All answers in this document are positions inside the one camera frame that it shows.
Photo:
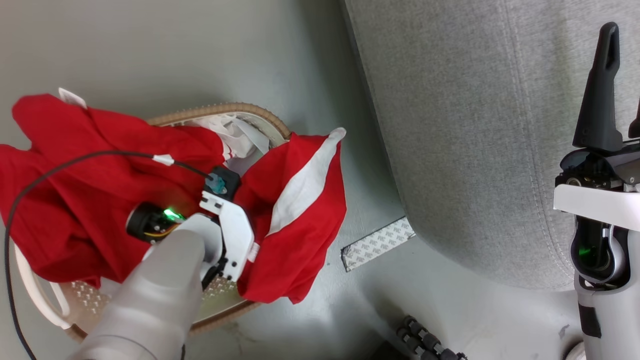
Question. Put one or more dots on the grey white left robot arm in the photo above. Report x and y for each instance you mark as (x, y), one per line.
(150, 295)

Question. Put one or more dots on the grey fabric sofa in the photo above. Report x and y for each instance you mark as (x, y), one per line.
(475, 125)

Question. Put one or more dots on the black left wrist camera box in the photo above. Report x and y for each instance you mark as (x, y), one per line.
(222, 182)

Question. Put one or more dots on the red garment with white stripe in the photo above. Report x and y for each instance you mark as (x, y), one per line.
(90, 200)

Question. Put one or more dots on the white perforated basket brown rim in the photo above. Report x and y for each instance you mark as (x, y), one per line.
(50, 305)

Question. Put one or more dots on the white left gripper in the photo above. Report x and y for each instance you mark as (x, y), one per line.
(235, 230)

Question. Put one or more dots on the patterned white tape strip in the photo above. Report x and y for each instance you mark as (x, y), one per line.
(377, 243)

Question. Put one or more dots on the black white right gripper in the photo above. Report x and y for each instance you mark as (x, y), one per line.
(600, 200)

